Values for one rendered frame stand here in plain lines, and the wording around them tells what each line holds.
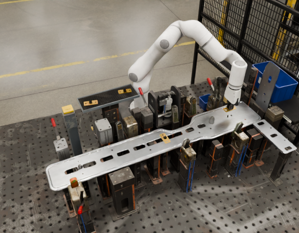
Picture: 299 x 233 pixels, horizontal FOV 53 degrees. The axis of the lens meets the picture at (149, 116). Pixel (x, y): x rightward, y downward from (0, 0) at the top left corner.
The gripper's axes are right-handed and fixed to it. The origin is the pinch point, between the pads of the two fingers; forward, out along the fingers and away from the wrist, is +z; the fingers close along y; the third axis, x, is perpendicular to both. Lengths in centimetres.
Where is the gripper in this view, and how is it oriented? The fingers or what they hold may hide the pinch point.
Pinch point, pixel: (230, 106)
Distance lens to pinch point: 200.8
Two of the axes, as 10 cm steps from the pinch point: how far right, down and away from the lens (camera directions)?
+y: 4.3, 6.0, -6.8
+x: 9.0, -2.8, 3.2
